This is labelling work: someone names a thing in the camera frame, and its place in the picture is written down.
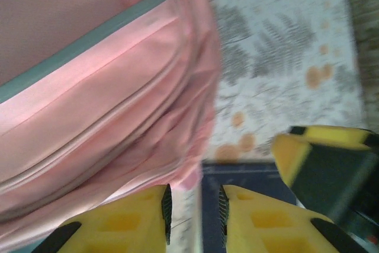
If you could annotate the floral tablecloth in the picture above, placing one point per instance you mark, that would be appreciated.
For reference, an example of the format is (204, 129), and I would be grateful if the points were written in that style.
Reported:
(281, 57)

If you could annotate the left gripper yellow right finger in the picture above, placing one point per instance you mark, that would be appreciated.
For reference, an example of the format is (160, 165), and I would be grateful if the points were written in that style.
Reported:
(266, 226)

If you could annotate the pink backpack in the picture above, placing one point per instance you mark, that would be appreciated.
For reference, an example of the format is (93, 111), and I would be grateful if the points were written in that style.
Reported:
(89, 102)

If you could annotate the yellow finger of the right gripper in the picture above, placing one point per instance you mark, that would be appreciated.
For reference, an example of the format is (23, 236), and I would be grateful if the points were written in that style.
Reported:
(291, 158)

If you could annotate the thick navy book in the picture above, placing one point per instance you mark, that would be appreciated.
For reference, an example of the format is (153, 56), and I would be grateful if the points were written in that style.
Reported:
(248, 182)

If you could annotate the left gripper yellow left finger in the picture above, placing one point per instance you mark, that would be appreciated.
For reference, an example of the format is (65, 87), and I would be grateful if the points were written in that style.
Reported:
(118, 226)

